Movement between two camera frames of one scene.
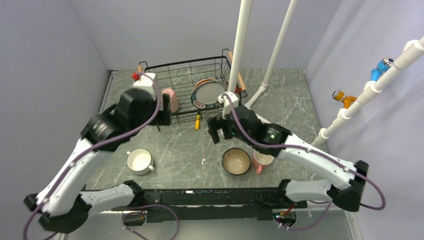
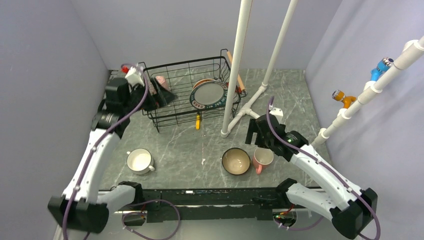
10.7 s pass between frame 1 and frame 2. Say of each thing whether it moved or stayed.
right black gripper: moved
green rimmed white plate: stayed
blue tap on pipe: stayed
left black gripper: moved
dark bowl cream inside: stayed
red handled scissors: stayed
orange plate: stayed
